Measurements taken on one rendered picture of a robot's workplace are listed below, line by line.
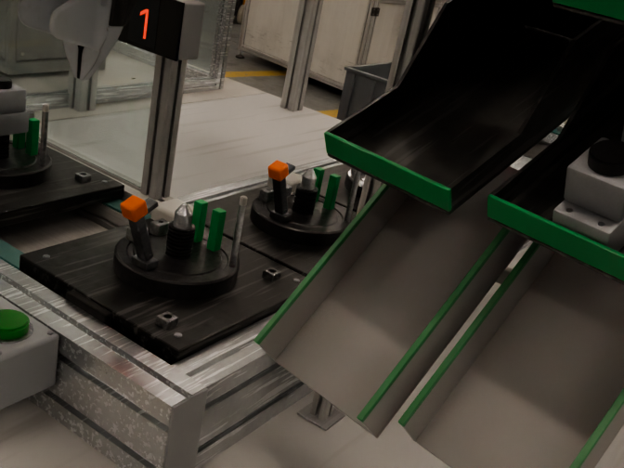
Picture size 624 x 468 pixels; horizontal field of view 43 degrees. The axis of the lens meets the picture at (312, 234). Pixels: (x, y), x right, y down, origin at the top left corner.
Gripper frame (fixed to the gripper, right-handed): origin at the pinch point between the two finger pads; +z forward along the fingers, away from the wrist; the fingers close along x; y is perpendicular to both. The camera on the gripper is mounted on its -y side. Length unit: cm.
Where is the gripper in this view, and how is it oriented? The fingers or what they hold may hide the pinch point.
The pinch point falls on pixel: (90, 61)
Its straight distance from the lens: 65.5
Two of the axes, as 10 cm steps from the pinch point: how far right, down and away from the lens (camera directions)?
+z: -1.9, 9.0, 3.9
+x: 8.0, 3.7, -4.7
